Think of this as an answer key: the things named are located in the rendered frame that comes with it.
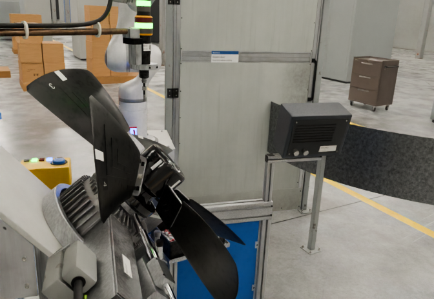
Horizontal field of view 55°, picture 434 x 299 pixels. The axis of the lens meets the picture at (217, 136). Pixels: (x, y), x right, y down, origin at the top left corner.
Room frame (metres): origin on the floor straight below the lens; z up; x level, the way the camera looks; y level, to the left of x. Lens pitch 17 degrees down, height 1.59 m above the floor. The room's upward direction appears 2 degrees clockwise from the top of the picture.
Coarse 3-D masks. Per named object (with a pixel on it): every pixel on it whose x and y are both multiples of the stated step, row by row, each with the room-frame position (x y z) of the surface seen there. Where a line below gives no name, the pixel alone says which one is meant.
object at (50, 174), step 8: (32, 168) 1.26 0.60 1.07; (40, 168) 1.27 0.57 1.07; (48, 168) 1.27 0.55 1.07; (56, 168) 1.28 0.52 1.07; (64, 168) 1.28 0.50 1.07; (40, 176) 1.26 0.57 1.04; (48, 176) 1.27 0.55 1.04; (56, 176) 1.28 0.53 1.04; (64, 176) 1.28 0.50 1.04; (48, 184) 1.27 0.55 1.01; (56, 184) 1.27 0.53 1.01
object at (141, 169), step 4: (140, 156) 0.88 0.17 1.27; (144, 160) 0.91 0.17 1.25; (140, 164) 0.88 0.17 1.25; (140, 168) 0.88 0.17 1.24; (144, 168) 0.91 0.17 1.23; (140, 172) 0.89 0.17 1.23; (144, 172) 0.91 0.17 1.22; (136, 180) 0.86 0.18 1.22; (140, 180) 0.89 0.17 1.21; (136, 184) 0.87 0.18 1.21; (140, 184) 0.89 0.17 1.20; (140, 188) 0.89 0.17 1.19; (136, 192) 0.87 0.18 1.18
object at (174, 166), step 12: (156, 144) 0.99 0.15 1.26; (144, 156) 0.94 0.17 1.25; (156, 156) 0.93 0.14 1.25; (168, 156) 1.02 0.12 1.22; (156, 168) 0.91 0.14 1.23; (168, 168) 0.92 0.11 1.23; (144, 180) 0.90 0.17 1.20; (156, 180) 0.91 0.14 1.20; (168, 180) 0.92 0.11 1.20; (180, 180) 0.94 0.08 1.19; (144, 192) 0.91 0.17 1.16; (156, 192) 0.91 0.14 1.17; (132, 204) 0.88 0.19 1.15; (144, 204) 0.90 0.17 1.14
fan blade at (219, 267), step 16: (176, 224) 0.88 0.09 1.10; (192, 224) 0.83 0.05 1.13; (176, 240) 0.87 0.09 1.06; (192, 240) 0.83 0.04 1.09; (208, 240) 0.78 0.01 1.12; (192, 256) 0.84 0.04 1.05; (208, 256) 0.79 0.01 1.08; (224, 256) 0.73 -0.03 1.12; (208, 272) 0.80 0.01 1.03; (224, 272) 0.74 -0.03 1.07; (208, 288) 0.81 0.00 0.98; (224, 288) 0.76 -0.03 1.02
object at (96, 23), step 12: (108, 0) 0.97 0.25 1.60; (108, 12) 0.97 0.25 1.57; (0, 24) 0.78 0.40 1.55; (12, 24) 0.80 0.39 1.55; (24, 24) 0.81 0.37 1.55; (36, 24) 0.83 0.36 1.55; (48, 24) 0.85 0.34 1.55; (60, 24) 0.87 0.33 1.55; (72, 24) 0.89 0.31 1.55; (84, 24) 0.92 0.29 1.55; (96, 24) 0.94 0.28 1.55; (24, 36) 0.81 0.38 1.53; (96, 36) 0.95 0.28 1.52
